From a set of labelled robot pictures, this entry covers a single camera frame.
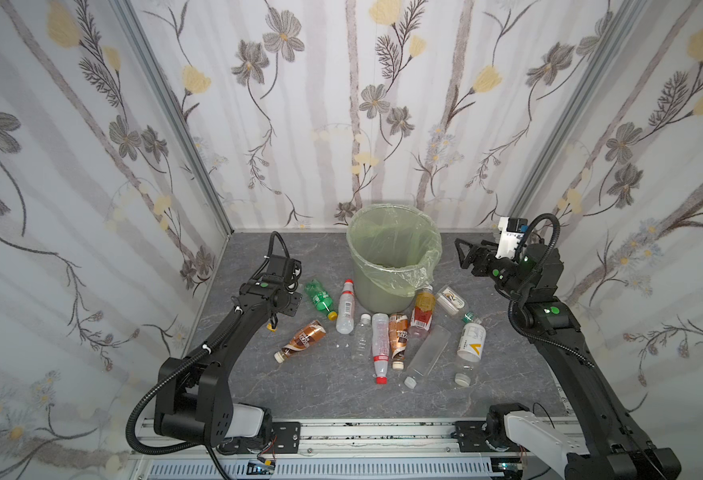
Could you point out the white vented cable duct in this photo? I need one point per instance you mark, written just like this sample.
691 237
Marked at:
365 468

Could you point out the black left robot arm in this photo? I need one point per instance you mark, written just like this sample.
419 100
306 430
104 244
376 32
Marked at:
195 403

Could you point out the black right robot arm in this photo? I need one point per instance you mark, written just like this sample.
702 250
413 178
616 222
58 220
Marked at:
615 446

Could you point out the copper label short bottle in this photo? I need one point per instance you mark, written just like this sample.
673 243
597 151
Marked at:
451 302

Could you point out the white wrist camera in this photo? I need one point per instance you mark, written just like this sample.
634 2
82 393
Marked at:
283 269
512 230

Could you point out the brown label coffee bottle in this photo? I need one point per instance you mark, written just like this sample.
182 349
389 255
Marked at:
302 340

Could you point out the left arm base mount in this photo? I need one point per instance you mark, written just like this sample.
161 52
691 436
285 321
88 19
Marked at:
254 430

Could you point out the green lined waste bin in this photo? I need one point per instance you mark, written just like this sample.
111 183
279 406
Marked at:
395 249

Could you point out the orange drink bottle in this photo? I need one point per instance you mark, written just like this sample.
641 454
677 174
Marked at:
422 314

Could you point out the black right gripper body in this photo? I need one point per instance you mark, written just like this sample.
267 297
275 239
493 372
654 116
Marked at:
474 258

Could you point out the large clear empty bottle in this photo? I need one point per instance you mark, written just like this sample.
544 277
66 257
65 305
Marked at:
426 357

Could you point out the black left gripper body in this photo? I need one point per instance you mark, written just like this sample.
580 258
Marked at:
289 302

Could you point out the clear bottle red label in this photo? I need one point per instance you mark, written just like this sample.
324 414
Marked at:
380 346

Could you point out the white bottle red cap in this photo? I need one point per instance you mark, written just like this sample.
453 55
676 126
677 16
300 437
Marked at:
346 313

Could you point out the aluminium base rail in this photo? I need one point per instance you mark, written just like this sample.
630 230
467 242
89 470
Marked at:
349 438

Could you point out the small clear bottle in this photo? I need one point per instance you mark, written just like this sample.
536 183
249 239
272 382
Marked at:
362 337

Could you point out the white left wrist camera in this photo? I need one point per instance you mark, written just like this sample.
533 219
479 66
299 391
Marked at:
283 269

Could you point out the brown label milk tea bottle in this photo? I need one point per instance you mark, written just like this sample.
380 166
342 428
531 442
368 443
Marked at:
398 338

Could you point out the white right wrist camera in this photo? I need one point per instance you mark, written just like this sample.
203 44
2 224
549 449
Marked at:
512 230

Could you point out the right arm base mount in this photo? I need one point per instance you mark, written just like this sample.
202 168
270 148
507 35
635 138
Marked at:
489 434

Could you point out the white label yellow V bottle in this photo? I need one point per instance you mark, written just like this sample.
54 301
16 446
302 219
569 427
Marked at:
469 350

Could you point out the green plastic bottle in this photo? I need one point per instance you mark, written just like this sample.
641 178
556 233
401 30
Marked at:
321 299

